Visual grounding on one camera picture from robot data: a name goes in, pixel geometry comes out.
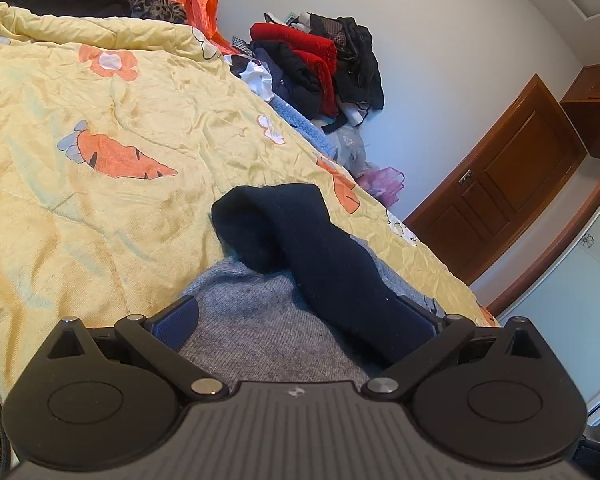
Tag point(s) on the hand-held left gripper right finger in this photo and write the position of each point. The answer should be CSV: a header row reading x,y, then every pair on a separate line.
x,y
414,321

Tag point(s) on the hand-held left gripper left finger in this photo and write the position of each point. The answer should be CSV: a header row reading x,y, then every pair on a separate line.
x,y
176,327

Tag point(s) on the grey and navy knit sweater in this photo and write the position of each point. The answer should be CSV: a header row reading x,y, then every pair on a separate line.
x,y
260,320

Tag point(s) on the yellow carrot print blanket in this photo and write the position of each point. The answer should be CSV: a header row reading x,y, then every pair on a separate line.
x,y
105,220

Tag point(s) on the purple plastic bag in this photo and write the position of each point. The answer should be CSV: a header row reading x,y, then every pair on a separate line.
x,y
382,182

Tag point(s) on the wooden door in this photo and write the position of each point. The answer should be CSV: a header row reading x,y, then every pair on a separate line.
x,y
505,180

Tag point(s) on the clear plastic bag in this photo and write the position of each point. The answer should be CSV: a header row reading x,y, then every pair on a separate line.
x,y
352,150

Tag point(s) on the blue knitted cloth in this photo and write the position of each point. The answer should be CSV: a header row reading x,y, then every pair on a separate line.
x,y
305,127

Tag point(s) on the white crumpled cloth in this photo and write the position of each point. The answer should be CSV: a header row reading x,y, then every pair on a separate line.
x,y
260,80

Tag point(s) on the black mesh garment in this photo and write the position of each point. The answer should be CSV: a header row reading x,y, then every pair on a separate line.
x,y
360,65

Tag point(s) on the wooden cabinet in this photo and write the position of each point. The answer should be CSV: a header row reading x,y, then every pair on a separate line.
x,y
595,110

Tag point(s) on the navy jacket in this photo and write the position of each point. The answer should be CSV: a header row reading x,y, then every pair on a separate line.
x,y
290,67

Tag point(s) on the red garment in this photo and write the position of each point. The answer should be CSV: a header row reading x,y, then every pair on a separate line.
x,y
300,42

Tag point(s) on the leopard print cloth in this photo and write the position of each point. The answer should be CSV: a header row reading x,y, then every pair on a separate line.
x,y
157,7

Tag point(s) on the wooden door frame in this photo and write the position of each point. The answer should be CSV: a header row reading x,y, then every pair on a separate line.
x,y
555,250

